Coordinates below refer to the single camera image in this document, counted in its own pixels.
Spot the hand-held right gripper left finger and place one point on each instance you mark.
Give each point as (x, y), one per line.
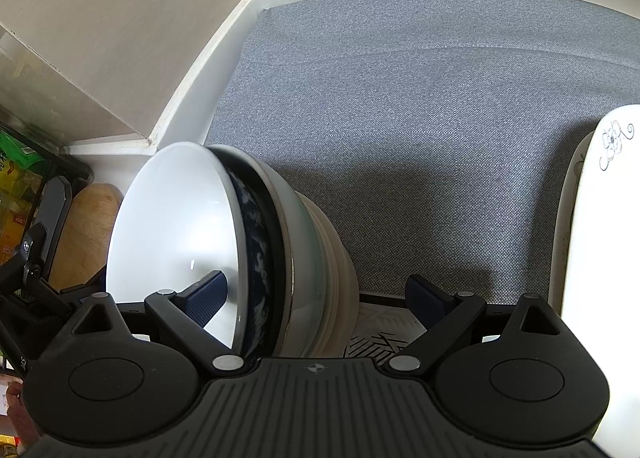
(207, 295)

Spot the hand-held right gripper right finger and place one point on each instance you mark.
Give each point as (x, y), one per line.
(425, 295)

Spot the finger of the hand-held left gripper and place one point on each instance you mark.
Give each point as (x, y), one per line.
(40, 295)
(54, 210)

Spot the white bowl blue patterned outside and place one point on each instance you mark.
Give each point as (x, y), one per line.
(170, 218)

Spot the white flower print plate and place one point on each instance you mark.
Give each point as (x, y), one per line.
(615, 248)

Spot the person's left hand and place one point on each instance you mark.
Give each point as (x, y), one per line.
(22, 413)

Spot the yellow packet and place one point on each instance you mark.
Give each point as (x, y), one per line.
(15, 218)

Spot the wooden cutting board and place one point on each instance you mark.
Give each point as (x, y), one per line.
(85, 238)

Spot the black metal rack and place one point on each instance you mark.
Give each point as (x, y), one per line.
(70, 165)

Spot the black lined white tray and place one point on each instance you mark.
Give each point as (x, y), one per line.
(370, 330)

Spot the green packet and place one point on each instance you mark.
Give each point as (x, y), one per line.
(17, 152)

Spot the cream bowl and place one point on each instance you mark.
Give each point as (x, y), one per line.
(342, 278)

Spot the pale green-white bowl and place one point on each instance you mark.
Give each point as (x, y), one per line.
(302, 258)

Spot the cream rimmed plate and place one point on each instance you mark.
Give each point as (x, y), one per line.
(565, 238)

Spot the grey fabric mat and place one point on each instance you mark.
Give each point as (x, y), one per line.
(425, 137)

